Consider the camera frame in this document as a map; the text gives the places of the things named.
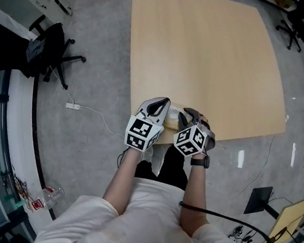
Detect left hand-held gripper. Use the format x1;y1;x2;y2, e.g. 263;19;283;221
122;92;172;156

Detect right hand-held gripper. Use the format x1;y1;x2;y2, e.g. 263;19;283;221
170;106;220;161

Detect beige tissue box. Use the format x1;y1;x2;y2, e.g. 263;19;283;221
163;102;191;132

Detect white tissue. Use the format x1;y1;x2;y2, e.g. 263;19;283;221
167;105;184;121

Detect person's left forearm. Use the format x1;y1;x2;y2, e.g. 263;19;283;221
100;143;145;219

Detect person's right forearm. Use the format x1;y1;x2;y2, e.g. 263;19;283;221
176;153;219;240

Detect person's right hand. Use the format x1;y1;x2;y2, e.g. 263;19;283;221
198;113;212;129

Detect black wristwatch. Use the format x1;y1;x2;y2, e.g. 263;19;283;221
189;153;212;169

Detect person's white shoes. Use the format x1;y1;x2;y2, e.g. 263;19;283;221
140;141;168;177

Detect person's black trousers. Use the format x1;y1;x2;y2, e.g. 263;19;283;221
133;138;194;191

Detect black monitor on stand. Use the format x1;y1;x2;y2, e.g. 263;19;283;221
243;183;283;220

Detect person's white shirt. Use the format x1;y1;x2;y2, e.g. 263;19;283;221
33;165;253;243

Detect clear plastic bottle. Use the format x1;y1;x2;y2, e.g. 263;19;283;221
38;183;67;213

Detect white curved desk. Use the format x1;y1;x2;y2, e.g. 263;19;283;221
0;68;74;221

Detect black office chair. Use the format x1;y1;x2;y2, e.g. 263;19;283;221
21;13;92;93

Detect light wooden board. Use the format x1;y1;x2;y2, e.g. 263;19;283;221
265;192;304;243

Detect dark cloth on chair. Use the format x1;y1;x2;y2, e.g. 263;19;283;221
24;38;46;64

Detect black swivel chair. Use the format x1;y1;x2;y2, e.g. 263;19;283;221
273;0;304;52

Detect white power cable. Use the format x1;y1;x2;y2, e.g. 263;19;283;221
41;66;134;138

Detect thick black cable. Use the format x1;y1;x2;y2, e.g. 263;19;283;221
176;201;278;243

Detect bundle of coloured wires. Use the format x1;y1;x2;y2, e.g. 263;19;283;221
0;164;38;211

